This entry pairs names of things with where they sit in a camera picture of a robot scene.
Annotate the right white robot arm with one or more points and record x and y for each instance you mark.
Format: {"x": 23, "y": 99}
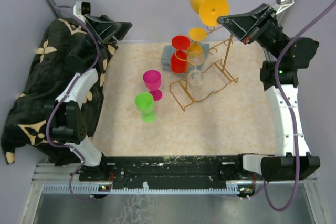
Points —
{"x": 292, "y": 158}

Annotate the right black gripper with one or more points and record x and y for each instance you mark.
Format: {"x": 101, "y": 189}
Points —
{"x": 241, "y": 25}

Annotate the pink plastic wine glass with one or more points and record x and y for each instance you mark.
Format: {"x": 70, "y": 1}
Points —
{"x": 152, "y": 80}

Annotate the gold wire glass rack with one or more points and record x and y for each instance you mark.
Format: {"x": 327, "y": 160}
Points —
{"x": 216, "y": 75}

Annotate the yellow plastic wine glass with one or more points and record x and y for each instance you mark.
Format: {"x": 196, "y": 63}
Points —
{"x": 210, "y": 10}

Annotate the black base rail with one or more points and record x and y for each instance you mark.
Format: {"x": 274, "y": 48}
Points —
{"x": 170, "y": 172}

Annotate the green plastic wine glass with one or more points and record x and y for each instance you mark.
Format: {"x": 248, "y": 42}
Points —
{"x": 144, "y": 101}

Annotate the folded light blue jeans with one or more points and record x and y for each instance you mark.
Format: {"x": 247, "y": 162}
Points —
{"x": 169, "y": 50}

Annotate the black floral blanket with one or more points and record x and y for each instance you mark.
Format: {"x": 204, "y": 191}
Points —
{"x": 48, "y": 77}

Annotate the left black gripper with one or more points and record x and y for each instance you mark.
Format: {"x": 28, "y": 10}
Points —
{"x": 106, "y": 28}

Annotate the red plastic wine glass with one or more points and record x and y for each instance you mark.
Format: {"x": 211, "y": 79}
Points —
{"x": 179, "y": 57}

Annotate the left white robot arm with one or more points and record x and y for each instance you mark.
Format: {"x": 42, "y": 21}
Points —
{"x": 66, "y": 125}

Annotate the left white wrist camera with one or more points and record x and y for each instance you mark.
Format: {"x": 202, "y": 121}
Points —
{"x": 81, "y": 8}

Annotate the orange plastic wine glass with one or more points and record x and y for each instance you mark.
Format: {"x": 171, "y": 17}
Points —
{"x": 196, "y": 35}

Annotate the clear glass wine glass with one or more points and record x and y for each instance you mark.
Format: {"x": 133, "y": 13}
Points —
{"x": 195, "y": 76}

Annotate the grey cable duct strip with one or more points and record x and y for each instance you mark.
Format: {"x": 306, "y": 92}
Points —
{"x": 232, "y": 188}

